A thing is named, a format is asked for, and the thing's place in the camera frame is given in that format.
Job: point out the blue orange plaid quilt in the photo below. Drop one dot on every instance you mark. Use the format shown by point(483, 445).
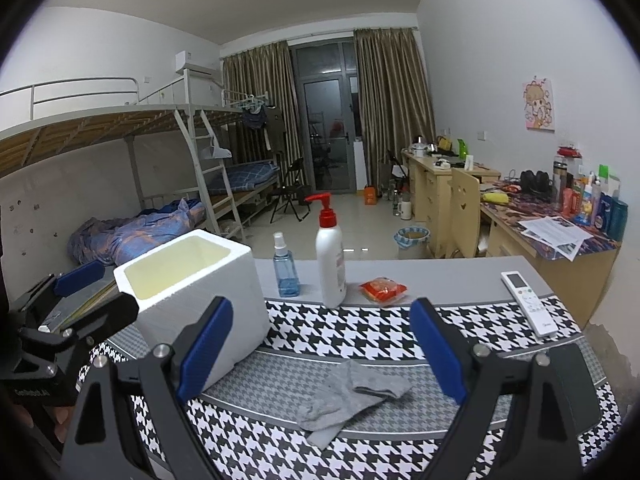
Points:
point(130, 235)

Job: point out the black white houndstooth mat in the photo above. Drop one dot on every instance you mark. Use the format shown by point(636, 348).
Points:
point(350, 330)

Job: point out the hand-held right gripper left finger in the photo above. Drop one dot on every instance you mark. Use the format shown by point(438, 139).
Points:
point(207, 350)

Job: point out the blue spray bottle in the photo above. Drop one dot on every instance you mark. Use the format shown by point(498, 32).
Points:
point(286, 275)

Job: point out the pink cartoon wall poster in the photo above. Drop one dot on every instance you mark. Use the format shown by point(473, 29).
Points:
point(539, 104)

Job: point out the black folding chair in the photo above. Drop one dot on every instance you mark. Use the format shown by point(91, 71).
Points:
point(295, 170)

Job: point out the grey sock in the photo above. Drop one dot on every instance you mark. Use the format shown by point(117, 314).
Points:
point(345, 395)

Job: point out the glass balcony door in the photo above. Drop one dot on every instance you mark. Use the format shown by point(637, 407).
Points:
point(325, 105)

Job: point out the white jug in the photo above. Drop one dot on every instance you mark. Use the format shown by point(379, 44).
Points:
point(405, 210)

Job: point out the black headphones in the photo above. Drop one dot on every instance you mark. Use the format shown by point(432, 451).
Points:
point(535, 182)

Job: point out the white cooking pot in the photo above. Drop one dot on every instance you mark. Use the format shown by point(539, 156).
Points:
point(417, 149)

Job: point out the wooden desk with drawers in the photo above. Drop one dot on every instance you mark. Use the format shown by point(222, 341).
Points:
point(427, 195)

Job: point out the printed paper sheets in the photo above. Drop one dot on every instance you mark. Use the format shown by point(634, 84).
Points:
point(555, 232)

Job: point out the brown curtain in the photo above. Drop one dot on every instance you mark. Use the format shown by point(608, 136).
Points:
point(392, 100)
point(255, 75)

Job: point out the person's left hand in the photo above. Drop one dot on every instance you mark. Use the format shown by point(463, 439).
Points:
point(62, 420)

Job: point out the wooden chair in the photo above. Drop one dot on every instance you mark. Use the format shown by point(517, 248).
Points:
point(465, 205)

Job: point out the green plastic container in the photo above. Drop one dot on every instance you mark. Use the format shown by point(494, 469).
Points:
point(463, 149)

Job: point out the red snack packet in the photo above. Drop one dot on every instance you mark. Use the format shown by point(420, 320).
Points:
point(382, 290)

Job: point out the white air conditioner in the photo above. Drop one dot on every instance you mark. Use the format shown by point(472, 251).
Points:
point(192, 64)

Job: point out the dark hanging clothes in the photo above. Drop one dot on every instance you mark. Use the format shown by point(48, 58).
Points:
point(255, 117)

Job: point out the white remote control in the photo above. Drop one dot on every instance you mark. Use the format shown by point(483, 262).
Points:
point(527, 302)

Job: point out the row of toiletry bottles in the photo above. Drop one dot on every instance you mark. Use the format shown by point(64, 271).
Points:
point(595, 205)

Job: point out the blue plaid mattress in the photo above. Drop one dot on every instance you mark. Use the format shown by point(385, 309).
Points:
point(245, 172)

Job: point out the white red pump lotion bottle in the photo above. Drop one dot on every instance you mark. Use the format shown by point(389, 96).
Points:
point(330, 260)

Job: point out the orange bottle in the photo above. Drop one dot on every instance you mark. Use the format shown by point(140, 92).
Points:
point(370, 196)

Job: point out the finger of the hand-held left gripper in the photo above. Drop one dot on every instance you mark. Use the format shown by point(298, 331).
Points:
point(80, 276)
point(100, 317)

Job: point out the white foam box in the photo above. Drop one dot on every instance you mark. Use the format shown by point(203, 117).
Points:
point(150, 310)

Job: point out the yellow pouch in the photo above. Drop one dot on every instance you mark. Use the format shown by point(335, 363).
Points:
point(496, 197)

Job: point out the white bunk bed ladder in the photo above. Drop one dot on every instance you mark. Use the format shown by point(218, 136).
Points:
point(221, 175)

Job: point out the blue lined trash bin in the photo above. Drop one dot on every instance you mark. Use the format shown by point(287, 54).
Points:
point(411, 242)

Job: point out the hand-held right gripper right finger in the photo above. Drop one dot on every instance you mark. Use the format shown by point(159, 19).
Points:
point(440, 352)

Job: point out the black smartphone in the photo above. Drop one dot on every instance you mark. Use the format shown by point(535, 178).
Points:
point(580, 385)

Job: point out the wooden desk with patterned top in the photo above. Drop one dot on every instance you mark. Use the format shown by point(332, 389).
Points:
point(570, 285)

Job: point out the white metal bunk bed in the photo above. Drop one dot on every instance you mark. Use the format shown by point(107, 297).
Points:
point(100, 120)

